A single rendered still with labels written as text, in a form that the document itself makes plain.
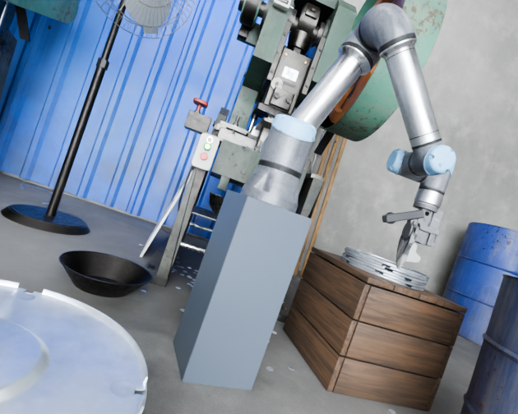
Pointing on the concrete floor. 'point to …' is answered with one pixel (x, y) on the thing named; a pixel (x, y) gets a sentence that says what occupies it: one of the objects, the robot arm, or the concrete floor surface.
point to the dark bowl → (104, 273)
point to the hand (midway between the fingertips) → (397, 264)
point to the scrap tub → (506, 355)
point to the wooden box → (372, 333)
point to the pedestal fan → (37, 218)
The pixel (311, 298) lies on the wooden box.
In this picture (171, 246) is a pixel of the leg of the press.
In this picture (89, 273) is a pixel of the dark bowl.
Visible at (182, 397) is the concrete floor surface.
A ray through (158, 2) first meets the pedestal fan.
